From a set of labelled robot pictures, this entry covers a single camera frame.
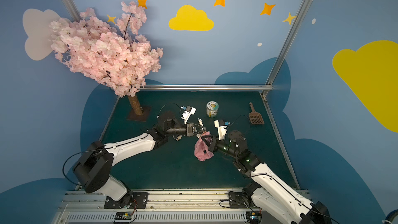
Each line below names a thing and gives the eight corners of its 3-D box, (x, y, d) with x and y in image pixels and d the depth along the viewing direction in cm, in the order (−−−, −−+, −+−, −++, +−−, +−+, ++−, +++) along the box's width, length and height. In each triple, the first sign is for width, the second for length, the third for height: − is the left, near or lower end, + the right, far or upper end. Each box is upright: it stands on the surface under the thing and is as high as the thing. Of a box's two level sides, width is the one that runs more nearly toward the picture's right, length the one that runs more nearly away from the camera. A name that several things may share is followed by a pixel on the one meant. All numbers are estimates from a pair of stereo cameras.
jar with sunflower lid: (206, 118, 111) (207, 109, 103) (206, 109, 116) (206, 100, 108) (217, 118, 111) (219, 109, 103) (217, 109, 116) (218, 100, 108)
